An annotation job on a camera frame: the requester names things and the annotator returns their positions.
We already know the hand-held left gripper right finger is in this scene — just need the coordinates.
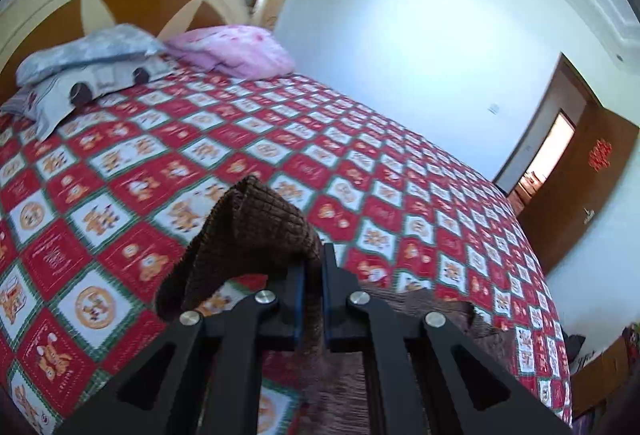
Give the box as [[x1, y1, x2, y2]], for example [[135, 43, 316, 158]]
[[322, 242, 574, 435]]

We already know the brown wooden cabinet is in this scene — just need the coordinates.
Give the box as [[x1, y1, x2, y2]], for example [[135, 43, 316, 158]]
[[570, 324, 640, 417]]

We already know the pink pillow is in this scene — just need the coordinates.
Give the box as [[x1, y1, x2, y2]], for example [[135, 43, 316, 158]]
[[164, 26, 296, 80]]

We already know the brown wooden door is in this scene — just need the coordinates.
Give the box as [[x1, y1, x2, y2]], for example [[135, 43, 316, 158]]
[[515, 100, 640, 262]]

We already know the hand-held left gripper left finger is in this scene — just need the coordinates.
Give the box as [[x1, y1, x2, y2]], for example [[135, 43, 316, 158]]
[[57, 261, 307, 435]]

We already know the grey striped pillow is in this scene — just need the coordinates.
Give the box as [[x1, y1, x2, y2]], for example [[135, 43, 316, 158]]
[[0, 57, 177, 142]]

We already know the grey mottled pillow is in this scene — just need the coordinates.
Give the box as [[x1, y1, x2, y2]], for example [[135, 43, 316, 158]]
[[15, 24, 169, 88]]

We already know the red printed bedspread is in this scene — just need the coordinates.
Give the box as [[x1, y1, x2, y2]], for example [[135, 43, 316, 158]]
[[0, 64, 574, 435]]

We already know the brown striped knit garment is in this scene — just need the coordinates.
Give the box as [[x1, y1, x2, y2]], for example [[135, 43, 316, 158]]
[[155, 175, 517, 435]]

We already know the brown door frame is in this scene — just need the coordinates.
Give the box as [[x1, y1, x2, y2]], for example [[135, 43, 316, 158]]
[[492, 52, 602, 196]]

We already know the red paper door decoration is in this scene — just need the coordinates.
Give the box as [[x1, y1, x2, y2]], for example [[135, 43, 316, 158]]
[[587, 140, 614, 174]]

